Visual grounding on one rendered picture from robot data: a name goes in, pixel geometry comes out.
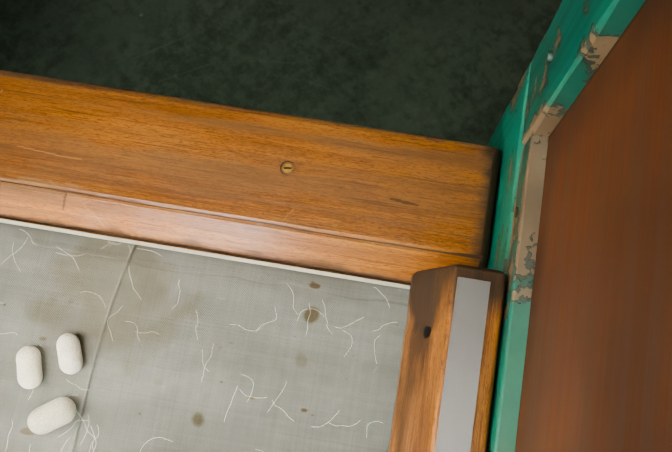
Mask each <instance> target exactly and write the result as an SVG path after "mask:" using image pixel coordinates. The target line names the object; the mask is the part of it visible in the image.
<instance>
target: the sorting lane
mask: <svg viewBox="0 0 672 452"><path fill-rule="evenodd" d="M409 293H410V285H403V284H397V283H391V282H385V281H379V280H373V279H367V278H361V277H355V276H349V275H342V274H336V273H330V272H324V271H318V270H312V269H306V268H300V267H294V266H287V265H281V264H275V263H269V262H263V261H257V260H251V259H245V258H239V257H233V256H226V255H220V254H214V253H208V252H202V251H196V250H190V249H184V248H178V247H171V246H165V245H159V244H153V243H147V242H141V241H135V240H129V239H123V238H117V237H110V236H104V235H98V234H92V233H86V232H80V231H74V230H68V229H62V228H55V227H49V226H43V225H37V224H31V223H25V222H19V221H13V220H7V219H1V218H0V452H388V447H389V441H390V434H391V428H392V421H393V414H394V407H395V400H396V393H397V385H398V378H399V370H400V363H401V355H402V347H403V339H404V333H405V328H406V323H407V311H408V301H409ZM65 333H72V334H74V335H76V336H77V337H78V338H79V340H80V345H81V350H82V356H83V366H82V368H81V370H80V371H79V372H77V373H75V374H66V373H64V372H63V371H62V370H61V369H60V367H59V361H58V354H57V348H56V344H57V341H58V339H59V337H60V336H62V335H63V334H65ZM25 346H34V347H36V348H37V349H38V350H39V351H40V353H41V361H42V372H43V379H42V382H41V383H40V385H39V386H37V387H36V388H33V389H25V388H23V387H21V386H20V384H19V383H18V380H17V366H16V355H17V353H18V351H19V350H20V349H21V348H23V347H25ZM58 397H68V398H70V399H71V400H73V402H74V403H75V405H76V415H75V417H74V419H73V420H72V421H71V422H70V423H68V424H66V425H64V426H62V427H60V428H58V429H55V430H53V431H51V432H49V433H47V434H43V435H39V434H35V433H33V432H32V431H31V430H30V429H29V427H28V424H27V420H28V417H29V415H30V413H31V412H32V411H33V410H34V409H35V408H37V407H39V406H41V405H43V404H45V403H47V402H49V401H52V400H54V399H56V398H58Z"/></svg>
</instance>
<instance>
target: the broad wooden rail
mask: <svg viewBox="0 0 672 452"><path fill-rule="evenodd" d="M499 165H500V151H499V149H497V148H495V147H493V146H487V145H480V144H474V143H467V142H461V141H455V140H448V139H442V138H435V137H429V136H422V135H416V134H410V133H403V132H397V131H390V130H384V129H378V128H371V127H365V126H358V125H352V124H345V123H339V122H333V121H326V120H320V119H313V118H307V117H301V116H294V115H288V114H281V113H275V112H268V111H262V110H256V109H249V108H243V107H236V106H230V105H223V104H217V103H211V102H204V101H198V100H191V99H185V98H178V97H172V96H166V95H159V94H153V93H146V92H140V91H133V90H127V89H121V88H114V87H108V86H101V85H95V84H88V83H82V82H75V81H69V80H63V79H56V78H50V77H43V76H37V75H30V74H24V73H18V72H11V71H5V70H0V218H1V219H7V220H13V221H19V222H25V223H31V224H37V225H43V226H49V227H55V228H62V229H68V230H74V231H80V232H86V233H92V234H98V235H104V236H110V237H117V238H123V239H129V240H135V241H141V242H147V243H153V244H159V245H165V246H171V247H178V248H184V249H190V250H196V251H202V252H208V253H214V254H220V255H226V256H233V257H239V258H245V259H251V260H257V261H263V262H269V263H275V264H281V265H287V266H294V267H300V268H306V269H312V270H318V271H324V272H330V273H336V274H342V275H349V276H355V277H361V278H367V279H373V280H379V281H385V282H391V283H397V284H403V285H410V286H411V278H412V276H413V274H414V273H416V272H417V271H421V270H427V269H433V268H439V267H445V266H450V265H456V264H462V265H468V266H474V267H480V268H486V265H487V260H488V255H489V247H490V238H491V230H492V222H493V214H494V206H495V198H496V190H497V182H498V173H499Z"/></svg>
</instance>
